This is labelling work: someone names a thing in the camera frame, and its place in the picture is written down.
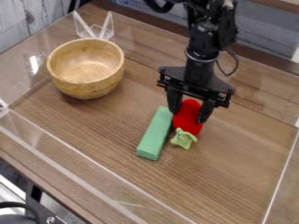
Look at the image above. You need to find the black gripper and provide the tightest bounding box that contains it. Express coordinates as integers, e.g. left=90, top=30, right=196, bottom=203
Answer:
left=158, top=47, right=235, bottom=123

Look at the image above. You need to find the red plush strawberry toy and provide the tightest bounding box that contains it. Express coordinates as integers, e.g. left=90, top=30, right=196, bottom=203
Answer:
left=171, top=99, right=203, bottom=150

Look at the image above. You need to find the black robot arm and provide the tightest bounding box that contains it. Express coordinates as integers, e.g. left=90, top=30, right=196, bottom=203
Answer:
left=144, top=0, right=239, bottom=123

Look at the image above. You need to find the green rectangular block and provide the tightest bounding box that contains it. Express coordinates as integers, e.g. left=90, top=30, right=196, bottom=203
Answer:
left=136, top=106, right=174, bottom=161

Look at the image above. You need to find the wooden bowl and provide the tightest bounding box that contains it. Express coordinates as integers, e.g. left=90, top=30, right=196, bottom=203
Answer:
left=47, top=38, right=126, bottom=99

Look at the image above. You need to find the black metal table leg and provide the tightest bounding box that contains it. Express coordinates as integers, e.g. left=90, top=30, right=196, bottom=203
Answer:
left=26, top=185, right=67, bottom=224

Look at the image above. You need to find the clear acrylic corner bracket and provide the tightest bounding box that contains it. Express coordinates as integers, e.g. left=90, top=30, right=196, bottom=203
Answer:
left=72, top=11, right=115, bottom=40

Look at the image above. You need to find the clear acrylic tray wall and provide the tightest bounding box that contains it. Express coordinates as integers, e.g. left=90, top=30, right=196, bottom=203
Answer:
left=0, top=105, right=195, bottom=224

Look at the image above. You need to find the black cable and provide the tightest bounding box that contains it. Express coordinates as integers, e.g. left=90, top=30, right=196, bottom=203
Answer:
left=0, top=199, right=39, bottom=224

